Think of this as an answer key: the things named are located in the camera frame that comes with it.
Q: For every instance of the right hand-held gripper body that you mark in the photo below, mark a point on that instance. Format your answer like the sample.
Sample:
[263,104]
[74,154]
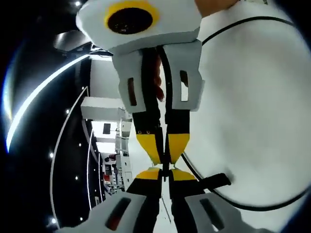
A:
[170,26]

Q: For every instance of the long curved ceiling light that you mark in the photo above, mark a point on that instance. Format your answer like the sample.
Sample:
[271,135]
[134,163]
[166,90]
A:
[56,72]

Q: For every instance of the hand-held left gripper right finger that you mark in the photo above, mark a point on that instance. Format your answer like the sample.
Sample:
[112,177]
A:
[187,194]

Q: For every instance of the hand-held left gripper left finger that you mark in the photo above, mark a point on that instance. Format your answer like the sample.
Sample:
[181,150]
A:
[143,191]

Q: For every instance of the person's right hand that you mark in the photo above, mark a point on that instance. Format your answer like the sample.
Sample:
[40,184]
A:
[216,6]

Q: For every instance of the white desk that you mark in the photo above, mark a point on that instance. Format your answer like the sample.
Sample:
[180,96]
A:
[243,109]

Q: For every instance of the wide white pillar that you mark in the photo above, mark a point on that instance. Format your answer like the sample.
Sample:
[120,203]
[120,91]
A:
[102,108]

